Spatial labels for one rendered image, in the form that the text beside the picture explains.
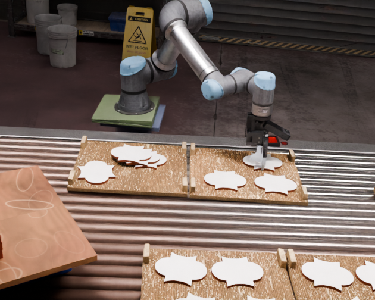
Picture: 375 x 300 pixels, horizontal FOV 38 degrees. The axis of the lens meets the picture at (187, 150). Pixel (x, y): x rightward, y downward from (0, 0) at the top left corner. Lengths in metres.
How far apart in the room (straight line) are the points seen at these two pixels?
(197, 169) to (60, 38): 3.73
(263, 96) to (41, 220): 0.88
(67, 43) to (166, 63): 3.20
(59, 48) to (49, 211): 4.11
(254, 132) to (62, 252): 0.90
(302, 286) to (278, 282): 0.07
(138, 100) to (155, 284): 1.19
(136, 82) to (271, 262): 1.17
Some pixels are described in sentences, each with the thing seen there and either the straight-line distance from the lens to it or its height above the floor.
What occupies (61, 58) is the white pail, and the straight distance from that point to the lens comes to 5.65.
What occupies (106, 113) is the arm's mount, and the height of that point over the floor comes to 0.89.
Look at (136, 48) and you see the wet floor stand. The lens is 5.62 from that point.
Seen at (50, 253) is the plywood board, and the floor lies 1.04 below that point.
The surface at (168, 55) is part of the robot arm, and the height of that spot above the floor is 1.18.
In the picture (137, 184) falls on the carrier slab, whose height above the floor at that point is 0.94.
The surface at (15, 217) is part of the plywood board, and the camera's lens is 1.59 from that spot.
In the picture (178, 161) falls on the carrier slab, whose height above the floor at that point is 0.94.
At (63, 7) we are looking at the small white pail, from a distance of 6.75.
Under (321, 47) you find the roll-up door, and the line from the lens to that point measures 6.87.
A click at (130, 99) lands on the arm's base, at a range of 2.50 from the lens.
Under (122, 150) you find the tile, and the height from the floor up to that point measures 0.97.
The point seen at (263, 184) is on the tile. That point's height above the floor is 0.95.
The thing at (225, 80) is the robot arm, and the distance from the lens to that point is 1.96.
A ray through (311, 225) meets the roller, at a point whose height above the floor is 0.92.
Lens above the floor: 1.95
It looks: 28 degrees down
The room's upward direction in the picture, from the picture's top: 5 degrees clockwise
